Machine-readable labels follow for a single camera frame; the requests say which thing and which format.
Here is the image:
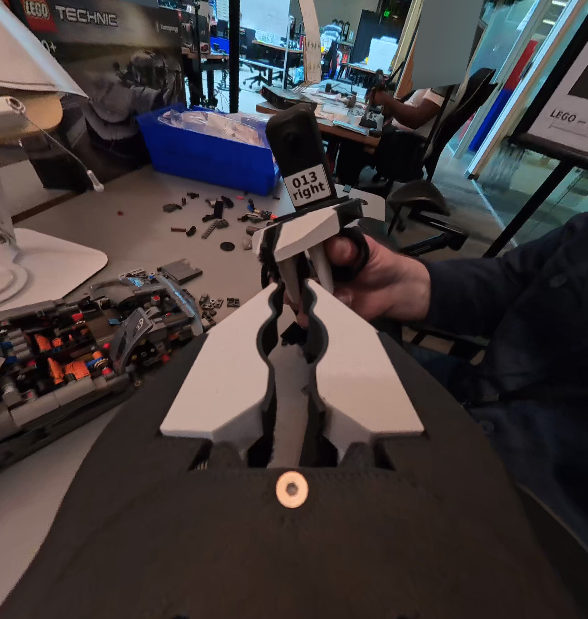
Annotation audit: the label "black lego set box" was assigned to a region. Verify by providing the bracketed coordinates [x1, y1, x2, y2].
[6, 0, 188, 189]

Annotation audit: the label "person's right hand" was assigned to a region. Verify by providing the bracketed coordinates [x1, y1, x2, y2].
[323, 234, 432, 322]

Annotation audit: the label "black sign stand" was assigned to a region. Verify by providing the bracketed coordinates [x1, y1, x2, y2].
[483, 135, 588, 259]

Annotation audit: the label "white printed sign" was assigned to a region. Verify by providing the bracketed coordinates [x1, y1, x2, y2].
[509, 12, 588, 160]

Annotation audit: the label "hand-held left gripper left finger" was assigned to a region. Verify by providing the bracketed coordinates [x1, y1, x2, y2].
[160, 283, 281, 465]

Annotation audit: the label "white book stand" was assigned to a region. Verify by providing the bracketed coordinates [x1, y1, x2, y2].
[0, 96, 109, 310]

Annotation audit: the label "grey lego car section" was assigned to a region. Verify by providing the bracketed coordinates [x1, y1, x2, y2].
[88, 270, 208, 375]

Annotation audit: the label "brown work desk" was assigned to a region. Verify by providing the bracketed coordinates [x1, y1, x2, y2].
[255, 82, 387, 151]

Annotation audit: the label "lego car model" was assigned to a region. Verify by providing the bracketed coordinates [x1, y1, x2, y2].
[0, 297, 135, 467]

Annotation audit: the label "black stand pole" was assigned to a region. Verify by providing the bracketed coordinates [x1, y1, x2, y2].
[228, 0, 242, 113]

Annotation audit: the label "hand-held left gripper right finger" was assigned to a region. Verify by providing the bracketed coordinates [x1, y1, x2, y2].
[301, 280, 425, 466]

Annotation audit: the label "person's right forearm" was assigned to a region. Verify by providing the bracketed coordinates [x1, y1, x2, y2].
[422, 208, 588, 388]

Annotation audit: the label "scattered dark lego pieces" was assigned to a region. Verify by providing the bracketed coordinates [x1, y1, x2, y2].
[162, 191, 281, 252]

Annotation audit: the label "lego instruction booklet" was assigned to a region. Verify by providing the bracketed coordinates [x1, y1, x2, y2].
[0, 0, 89, 100]

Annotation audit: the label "dark grey lego panel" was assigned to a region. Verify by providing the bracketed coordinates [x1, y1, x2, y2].
[157, 259, 204, 286]

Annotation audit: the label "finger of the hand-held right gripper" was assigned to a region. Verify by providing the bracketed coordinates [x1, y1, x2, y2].
[252, 225, 276, 265]
[275, 212, 362, 263]

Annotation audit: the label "clear plastic bags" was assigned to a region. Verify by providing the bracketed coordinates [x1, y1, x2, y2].
[158, 107, 271, 146]

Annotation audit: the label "blue storage bin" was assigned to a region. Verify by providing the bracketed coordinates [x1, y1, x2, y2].
[136, 103, 281, 196]

